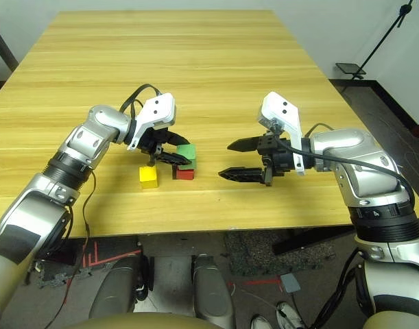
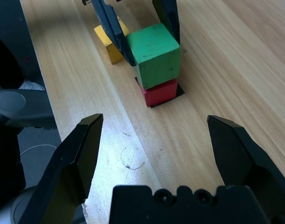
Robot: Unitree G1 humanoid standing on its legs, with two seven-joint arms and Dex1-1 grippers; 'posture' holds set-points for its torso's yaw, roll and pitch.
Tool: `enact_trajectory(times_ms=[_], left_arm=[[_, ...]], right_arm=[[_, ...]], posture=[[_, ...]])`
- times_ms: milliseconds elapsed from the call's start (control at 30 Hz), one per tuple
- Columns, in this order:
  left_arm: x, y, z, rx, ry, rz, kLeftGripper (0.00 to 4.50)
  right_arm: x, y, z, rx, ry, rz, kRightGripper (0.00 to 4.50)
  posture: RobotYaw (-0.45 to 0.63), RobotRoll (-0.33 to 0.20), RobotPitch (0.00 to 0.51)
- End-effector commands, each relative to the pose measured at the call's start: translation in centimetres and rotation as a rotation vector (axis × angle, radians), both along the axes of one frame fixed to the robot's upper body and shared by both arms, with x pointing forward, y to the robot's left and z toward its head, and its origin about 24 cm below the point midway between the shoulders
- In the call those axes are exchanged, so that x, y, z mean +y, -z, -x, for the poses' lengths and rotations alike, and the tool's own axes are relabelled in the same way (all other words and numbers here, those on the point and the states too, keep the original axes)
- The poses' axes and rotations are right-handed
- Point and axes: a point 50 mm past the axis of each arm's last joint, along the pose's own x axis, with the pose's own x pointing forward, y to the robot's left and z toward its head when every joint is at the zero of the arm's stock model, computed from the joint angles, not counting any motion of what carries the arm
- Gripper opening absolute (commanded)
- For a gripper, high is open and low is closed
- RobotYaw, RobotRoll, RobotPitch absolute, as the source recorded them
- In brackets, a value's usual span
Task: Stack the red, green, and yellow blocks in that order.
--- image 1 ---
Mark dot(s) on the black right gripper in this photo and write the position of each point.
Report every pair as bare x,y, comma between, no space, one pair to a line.
277,159

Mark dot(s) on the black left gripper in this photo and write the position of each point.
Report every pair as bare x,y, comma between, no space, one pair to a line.
154,142

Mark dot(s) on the green wooden block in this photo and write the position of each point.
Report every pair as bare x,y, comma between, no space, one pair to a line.
188,150

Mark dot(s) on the red wooden block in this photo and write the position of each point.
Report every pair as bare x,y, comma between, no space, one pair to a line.
185,174

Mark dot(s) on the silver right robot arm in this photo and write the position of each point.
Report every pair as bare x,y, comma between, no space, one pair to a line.
353,154

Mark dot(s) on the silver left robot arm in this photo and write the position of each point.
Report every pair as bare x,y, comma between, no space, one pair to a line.
89,137

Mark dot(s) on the yellow wooden block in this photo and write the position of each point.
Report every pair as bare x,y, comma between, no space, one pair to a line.
149,176

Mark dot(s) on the speckled black floor mat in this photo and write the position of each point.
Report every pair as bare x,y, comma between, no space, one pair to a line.
257,253

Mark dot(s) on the black floor mat red lines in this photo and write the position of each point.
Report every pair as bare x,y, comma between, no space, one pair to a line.
103,250

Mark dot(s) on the grey foot pedal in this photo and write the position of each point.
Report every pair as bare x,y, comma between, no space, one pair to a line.
290,283

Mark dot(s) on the grey right robot leg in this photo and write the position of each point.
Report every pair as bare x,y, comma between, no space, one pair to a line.
212,291

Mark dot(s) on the grey robot leg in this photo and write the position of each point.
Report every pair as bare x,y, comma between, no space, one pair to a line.
115,291
212,291

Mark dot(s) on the black tripod stand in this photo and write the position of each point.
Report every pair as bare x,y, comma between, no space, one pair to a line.
349,68

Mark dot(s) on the grey left robot leg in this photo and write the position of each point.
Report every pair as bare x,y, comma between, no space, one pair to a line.
115,291

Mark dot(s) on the white bystander shoe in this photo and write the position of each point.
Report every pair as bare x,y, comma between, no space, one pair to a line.
289,315
261,323

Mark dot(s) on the tan robot torso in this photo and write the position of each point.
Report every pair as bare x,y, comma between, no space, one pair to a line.
137,322

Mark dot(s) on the wooden side table black legs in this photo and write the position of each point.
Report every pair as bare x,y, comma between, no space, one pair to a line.
3,44

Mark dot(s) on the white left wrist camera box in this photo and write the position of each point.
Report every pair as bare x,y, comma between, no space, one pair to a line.
157,109

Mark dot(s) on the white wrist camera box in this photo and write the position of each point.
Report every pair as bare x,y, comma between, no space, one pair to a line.
157,109
281,109

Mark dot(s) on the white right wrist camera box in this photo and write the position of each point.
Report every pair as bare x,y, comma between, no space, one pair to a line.
281,109

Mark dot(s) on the black table frame bar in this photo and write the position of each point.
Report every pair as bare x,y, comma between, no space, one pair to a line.
312,241

